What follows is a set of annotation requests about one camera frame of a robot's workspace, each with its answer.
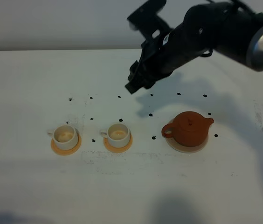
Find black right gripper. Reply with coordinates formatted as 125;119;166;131
125;28;176;94

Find brown clay teapot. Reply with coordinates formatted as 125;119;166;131
161;111;214;147

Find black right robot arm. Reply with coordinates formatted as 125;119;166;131
125;0;263;93

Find beige round teapot coaster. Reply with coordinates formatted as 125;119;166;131
165;118;209;154

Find white right teacup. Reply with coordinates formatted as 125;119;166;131
99;123;131;148

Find white teacup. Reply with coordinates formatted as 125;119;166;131
47;124;78;150
99;123;131;148

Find orange right cup coaster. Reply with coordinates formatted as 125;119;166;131
103;134;133;153

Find orange cup coaster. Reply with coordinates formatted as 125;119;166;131
103;134;133;153
50;134;82;156

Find white left teacup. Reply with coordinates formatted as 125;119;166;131
47;124;78;150

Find orange left cup coaster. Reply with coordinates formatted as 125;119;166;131
50;134;82;156

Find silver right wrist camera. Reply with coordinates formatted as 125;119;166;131
127;0;172;42

